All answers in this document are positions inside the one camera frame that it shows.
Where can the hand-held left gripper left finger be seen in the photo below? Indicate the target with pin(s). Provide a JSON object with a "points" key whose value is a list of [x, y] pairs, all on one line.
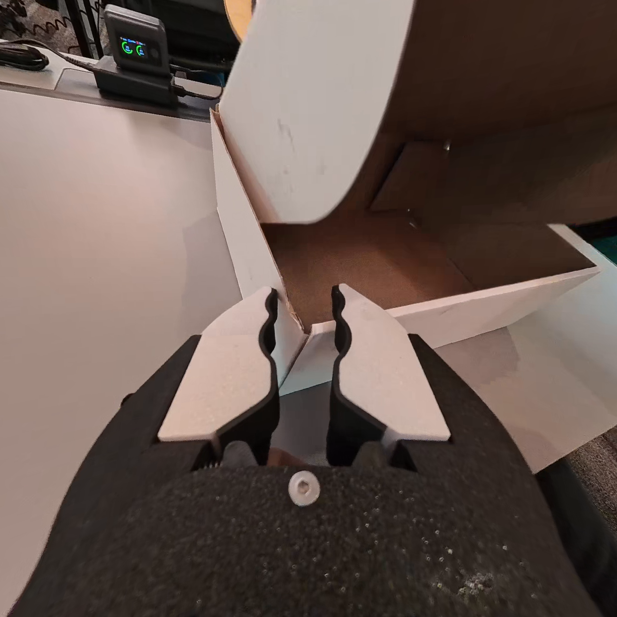
{"points": [[217, 381]]}

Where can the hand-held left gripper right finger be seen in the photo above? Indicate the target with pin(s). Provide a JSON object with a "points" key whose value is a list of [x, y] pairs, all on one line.
{"points": [[385, 376]]}

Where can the white cardboard box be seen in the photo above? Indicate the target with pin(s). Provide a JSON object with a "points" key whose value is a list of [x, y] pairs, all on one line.
{"points": [[299, 120]]}

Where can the black charging dock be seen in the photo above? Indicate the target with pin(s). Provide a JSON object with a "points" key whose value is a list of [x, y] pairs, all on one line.
{"points": [[135, 89]]}

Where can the black power bank with display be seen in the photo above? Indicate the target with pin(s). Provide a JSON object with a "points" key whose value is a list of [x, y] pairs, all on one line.
{"points": [[140, 29]]}

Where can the round wooden board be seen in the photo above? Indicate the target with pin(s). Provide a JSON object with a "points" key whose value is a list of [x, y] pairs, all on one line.
{"points": [[238, 17]]}

